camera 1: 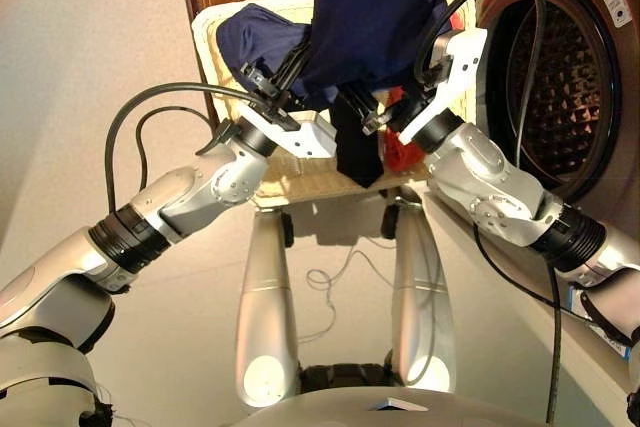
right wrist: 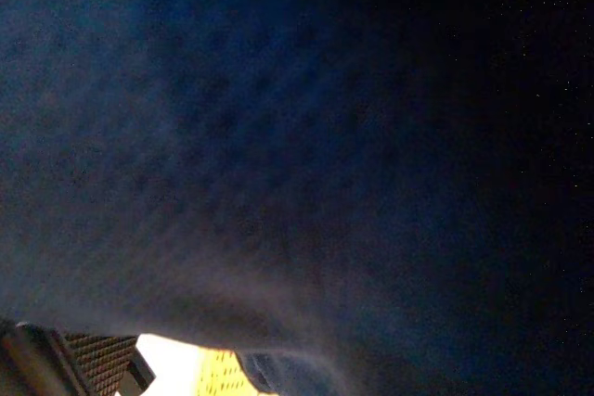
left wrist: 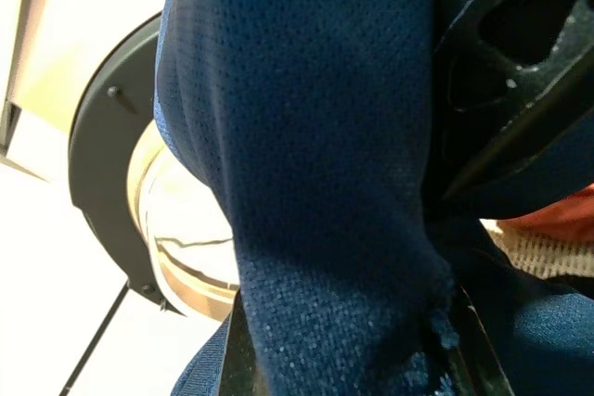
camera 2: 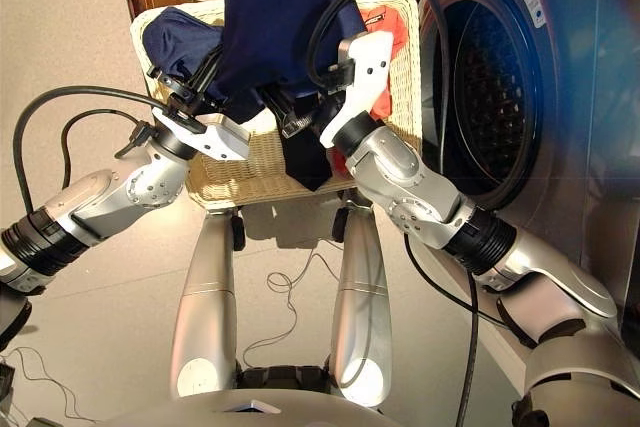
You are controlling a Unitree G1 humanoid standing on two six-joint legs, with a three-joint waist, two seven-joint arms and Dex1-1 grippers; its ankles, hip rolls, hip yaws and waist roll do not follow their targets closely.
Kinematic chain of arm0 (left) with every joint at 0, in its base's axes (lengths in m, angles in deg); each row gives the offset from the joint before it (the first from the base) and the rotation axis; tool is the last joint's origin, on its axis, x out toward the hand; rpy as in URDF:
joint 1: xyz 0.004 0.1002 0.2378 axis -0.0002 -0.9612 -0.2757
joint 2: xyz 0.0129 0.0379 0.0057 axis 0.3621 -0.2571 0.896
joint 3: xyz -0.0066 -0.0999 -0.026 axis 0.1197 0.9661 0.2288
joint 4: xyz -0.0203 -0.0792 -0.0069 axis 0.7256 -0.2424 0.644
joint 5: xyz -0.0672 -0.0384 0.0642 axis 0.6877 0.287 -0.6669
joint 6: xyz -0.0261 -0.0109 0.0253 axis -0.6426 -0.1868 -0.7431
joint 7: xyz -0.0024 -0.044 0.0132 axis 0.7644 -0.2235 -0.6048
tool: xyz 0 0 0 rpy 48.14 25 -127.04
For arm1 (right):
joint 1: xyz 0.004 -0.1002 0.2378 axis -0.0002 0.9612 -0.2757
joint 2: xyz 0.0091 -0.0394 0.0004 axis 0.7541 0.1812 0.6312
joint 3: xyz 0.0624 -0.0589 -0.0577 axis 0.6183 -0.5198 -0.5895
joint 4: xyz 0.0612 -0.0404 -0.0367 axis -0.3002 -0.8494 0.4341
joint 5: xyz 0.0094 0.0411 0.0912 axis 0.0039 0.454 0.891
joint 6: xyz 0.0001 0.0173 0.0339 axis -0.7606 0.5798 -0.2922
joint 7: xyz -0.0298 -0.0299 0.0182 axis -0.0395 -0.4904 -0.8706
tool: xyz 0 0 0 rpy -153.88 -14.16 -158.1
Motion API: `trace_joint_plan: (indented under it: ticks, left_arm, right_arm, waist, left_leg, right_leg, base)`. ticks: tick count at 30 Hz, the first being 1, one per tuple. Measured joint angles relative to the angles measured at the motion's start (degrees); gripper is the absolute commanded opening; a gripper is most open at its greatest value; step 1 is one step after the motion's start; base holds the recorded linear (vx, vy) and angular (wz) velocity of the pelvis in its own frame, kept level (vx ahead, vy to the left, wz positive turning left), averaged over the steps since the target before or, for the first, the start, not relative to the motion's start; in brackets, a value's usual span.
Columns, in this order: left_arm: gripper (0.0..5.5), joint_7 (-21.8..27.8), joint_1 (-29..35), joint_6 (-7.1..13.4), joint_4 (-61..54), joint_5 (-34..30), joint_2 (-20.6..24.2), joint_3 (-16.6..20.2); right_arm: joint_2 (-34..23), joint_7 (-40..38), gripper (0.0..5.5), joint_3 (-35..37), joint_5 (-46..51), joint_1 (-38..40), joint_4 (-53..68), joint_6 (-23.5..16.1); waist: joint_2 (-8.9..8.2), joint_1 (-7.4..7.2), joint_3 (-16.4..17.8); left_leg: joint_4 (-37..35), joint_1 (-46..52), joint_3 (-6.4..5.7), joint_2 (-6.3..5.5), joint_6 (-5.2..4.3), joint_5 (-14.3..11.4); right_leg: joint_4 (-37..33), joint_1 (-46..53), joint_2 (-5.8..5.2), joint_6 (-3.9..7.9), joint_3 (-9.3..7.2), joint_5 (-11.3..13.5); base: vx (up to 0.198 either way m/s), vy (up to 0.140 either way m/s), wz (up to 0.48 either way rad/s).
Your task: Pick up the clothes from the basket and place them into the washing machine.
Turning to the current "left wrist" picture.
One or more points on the orange garment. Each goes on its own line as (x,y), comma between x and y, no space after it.
(557,215)

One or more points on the blue mesh garment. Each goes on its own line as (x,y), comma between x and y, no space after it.
(325,136)

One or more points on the pale woven laundry basket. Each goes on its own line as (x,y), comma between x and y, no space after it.
(547,252)

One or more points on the round glass washing machine door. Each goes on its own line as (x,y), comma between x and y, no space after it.
(102,136)

